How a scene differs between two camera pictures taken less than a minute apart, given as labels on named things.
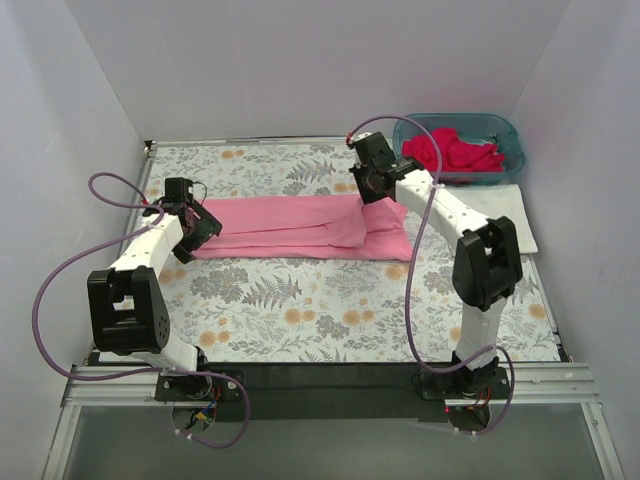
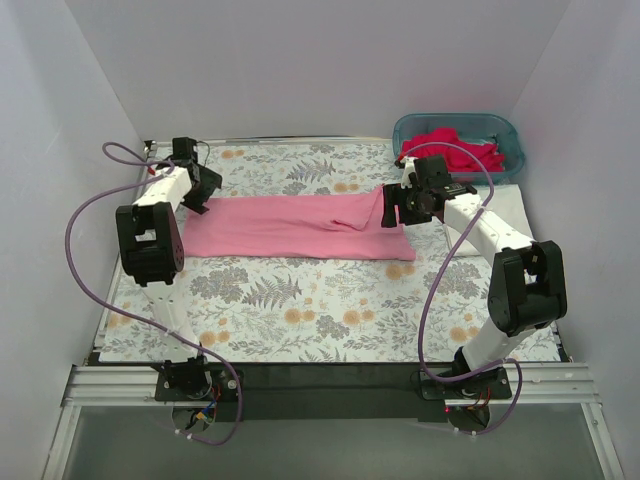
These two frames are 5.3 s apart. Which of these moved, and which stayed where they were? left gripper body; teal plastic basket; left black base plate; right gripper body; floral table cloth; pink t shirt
Moved: right gripper body; left gripper body
Stayed: teal plastic basket; floral table cloth; pink t shirt; left black base plate
